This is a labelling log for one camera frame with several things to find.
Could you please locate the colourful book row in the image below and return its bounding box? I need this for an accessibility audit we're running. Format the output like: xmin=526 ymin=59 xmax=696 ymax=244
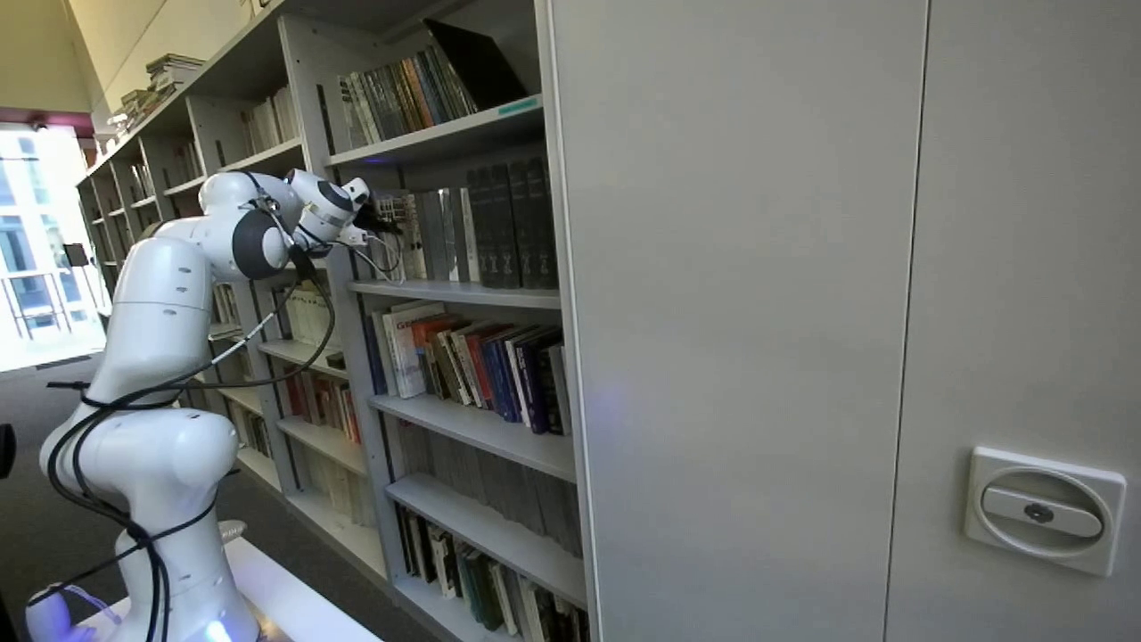
xmin=370 ymin=304 xmax=572 ymax=434

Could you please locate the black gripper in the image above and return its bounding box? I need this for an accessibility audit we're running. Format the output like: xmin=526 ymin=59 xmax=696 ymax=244
xmin=352 ymin=199 xmax=404 ymax=237

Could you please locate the dark book row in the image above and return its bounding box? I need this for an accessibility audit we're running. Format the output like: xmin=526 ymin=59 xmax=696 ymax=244
xmin=468 ymin=156 xmax=559 ymax=290

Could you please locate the grey neighbouring bookshelf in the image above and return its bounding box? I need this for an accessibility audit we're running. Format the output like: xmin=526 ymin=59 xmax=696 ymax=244
xmin=72 ymin=48 xmax=398 ymax=586

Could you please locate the white cabinet door handle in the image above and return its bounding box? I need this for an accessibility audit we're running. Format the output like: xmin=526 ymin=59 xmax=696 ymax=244
xmin=962 ymin=447 xmax=1126 ymax=579

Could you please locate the grey metal bookshelf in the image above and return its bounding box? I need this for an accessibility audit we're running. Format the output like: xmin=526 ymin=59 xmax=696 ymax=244
xmin=283 ymin=0 xmax=594 ymax=642

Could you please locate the grey Machine Intelligence volume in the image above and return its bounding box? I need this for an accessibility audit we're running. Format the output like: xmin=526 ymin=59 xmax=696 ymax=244
xmin=417 ymin=186 xmax=463 ymax=281

